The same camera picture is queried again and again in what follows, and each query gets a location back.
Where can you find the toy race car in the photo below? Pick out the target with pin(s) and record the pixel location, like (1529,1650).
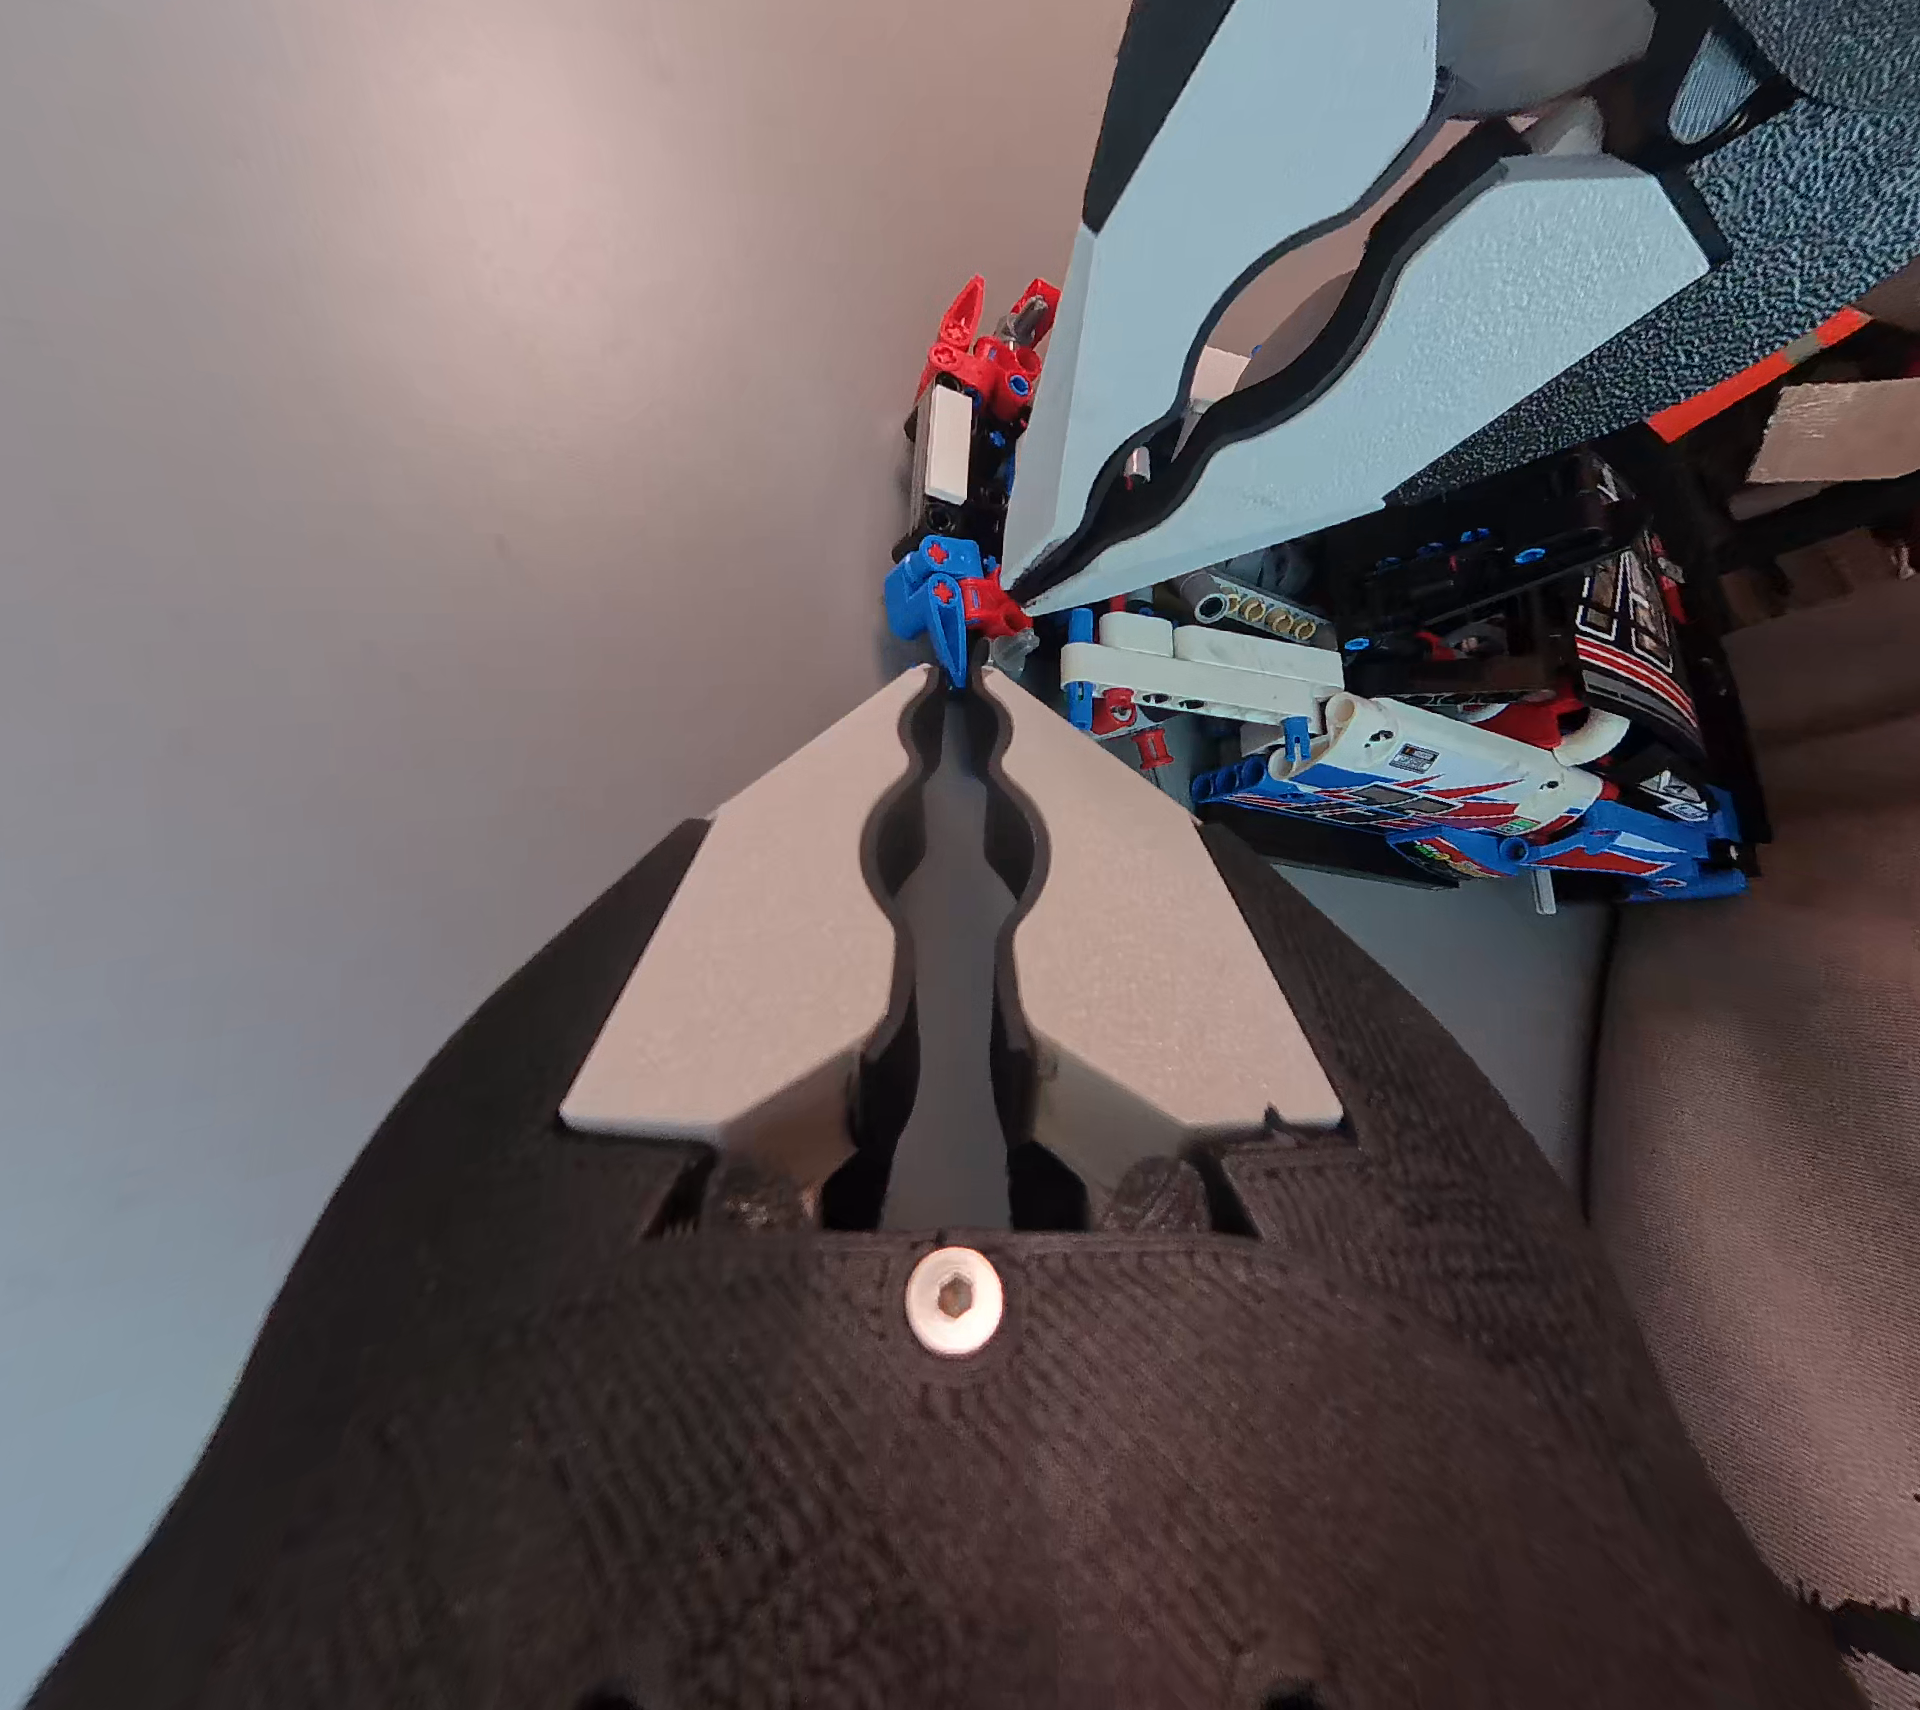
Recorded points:
(1499,780)

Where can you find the person's beige sweater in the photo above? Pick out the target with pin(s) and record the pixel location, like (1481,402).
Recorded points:
(1755,1138)

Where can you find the blue and red toy piece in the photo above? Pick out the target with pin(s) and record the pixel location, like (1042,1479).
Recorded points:
(922,601)

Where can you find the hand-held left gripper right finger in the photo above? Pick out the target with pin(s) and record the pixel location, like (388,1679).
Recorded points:
(1170,989)

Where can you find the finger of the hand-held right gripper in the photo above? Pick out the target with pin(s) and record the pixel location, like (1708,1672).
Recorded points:
(1499,313)
(1262,119)

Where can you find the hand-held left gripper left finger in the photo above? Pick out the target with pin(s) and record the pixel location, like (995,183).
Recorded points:
(736,989)

